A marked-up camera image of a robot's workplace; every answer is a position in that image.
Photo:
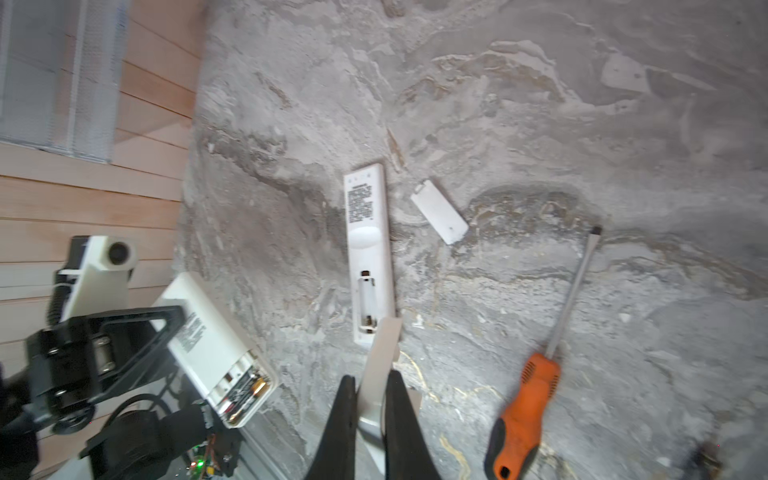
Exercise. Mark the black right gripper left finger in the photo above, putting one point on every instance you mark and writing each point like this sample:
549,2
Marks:
335,456

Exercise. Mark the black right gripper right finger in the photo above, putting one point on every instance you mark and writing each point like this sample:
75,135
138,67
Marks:
407,455

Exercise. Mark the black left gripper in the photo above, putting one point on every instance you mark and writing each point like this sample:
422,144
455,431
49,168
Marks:
81,362

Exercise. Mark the short remote battery cover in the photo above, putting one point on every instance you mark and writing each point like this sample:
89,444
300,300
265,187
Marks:
383,354

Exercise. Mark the short white remote control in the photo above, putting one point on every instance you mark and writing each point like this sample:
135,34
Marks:
212,349

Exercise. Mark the orange handled screwdriver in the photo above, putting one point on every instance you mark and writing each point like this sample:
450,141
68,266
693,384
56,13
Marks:
516,435

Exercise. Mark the long white remote control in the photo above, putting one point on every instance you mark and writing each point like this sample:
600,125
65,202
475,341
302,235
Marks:
369,252

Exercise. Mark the white battery compartment cover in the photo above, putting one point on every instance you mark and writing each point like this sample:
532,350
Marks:
439,212

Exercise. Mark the black gold AAA battery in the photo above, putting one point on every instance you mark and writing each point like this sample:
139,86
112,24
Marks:
703,464

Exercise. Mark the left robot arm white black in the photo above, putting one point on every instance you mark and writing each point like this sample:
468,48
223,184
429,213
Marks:
139,440

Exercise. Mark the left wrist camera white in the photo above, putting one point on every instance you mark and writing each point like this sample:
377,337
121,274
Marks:
94,279

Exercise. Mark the white wire mesh shelf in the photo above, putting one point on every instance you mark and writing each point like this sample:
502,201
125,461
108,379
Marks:
61,68

